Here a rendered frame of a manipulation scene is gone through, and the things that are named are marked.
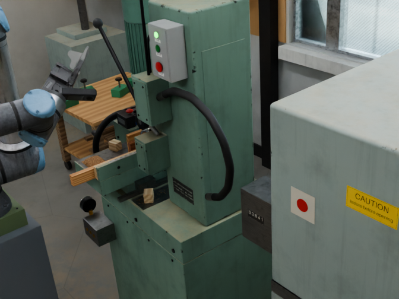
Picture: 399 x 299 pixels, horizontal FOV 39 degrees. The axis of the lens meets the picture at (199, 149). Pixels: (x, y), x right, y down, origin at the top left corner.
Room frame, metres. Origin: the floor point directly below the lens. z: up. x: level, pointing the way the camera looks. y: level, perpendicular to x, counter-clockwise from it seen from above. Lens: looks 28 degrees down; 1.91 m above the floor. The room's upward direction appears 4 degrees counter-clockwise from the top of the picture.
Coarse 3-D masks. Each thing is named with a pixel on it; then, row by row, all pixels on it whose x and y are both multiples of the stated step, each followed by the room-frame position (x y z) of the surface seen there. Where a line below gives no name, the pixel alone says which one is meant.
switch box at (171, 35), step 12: (156, 24) 1.59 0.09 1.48; (168, 24) 1.58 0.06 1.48; (180, 24) 1.57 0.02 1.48; (168, 36) 1.54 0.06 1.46; (180, 36) 1.56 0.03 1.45; (168, 48) 1.54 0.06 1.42; (180, 48) 1.56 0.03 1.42; (156, 60) 1.59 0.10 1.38; (168, 60) 1.54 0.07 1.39; (180, 60) 1.56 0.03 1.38; (156, 72) 1.60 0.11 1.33; (168, 72) 1.55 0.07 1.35; (180, 72) 1.56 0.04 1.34
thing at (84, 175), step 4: (96, 164) 1.79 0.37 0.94; (88, 168) 1.76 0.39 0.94; (92, 168) 1.76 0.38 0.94; (76, 172) 1.74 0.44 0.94; (80, 172) 1.74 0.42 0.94; (84, 172) 1.74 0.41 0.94; (88, 172) 1.75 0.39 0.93; (92, 172) 1.76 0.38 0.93; (72, 176) 1.72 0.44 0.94; (76, 176) 1.72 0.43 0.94; (80, 176) 1.73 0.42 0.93; (84, 176) 1.74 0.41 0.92; (88, 176) 1.75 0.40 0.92; (92, 176) 1.75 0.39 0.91; (72, 180) 1.71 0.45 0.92; (76, 180) 1.72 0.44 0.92; (80, 180) 1.73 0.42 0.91; (84, 180) 1.74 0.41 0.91; (88, 180) 1.75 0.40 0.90; (72, 184) 1.72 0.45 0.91; (76, 184) 1.72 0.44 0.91
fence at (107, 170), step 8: (120, 160) 1.78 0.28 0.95; (128, 160) 1.80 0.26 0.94; (136, 160) 1.82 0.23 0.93; (96, 168) 1.74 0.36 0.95; (104, 168) 1.75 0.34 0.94; (112, 168) 1.76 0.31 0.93; (120, 168) 1.78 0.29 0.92; (128, 168) 1.80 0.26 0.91; (104, 176) 1.74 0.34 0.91; (112, 176) 1.76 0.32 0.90
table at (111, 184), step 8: (104, 152) 1.95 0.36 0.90; (112, 152) 1.95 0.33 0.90; (120, 152) 1.94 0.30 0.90; (80, 160) 1.90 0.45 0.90; (80, 168) 1.86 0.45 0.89; (136, 168) 1.82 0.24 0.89; (120, 176) 1.78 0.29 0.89; (128, 176) 1.80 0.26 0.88; (136, 176) 1.81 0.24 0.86; (144, 176) 1.83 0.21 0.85; (88, 184) 1.82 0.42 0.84; (96, 184) 1.76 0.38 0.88; (104, 184) 1.74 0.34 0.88; (112, 184) 1.76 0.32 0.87; (120, 184) 1.77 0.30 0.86; (128, 184) 1.79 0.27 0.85; (104, 192) 1.74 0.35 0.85
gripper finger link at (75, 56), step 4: (88, 48) 1.84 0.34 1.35; (68, 52) 1.82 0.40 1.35; (72, 52) 1.82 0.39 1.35; (76, 52) 1.82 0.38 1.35; (80, 52) 1.82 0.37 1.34; (84, 52) 1.82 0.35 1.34; (88, 52) 1.84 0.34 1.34; (68, 56) 1.82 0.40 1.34; (72, 56) 1.82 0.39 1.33; (76, 56) 1.82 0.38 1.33; (80, 56) 1.82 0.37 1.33; (84, 56) 1.81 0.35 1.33; (72, 60) 1.81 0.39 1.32; (76, 60) 1.81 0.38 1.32; (84, 60) 1.81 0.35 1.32; (72, 64) 1.81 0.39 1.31; (72, 68) 1.80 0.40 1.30; (80, 68) 1.80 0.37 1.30
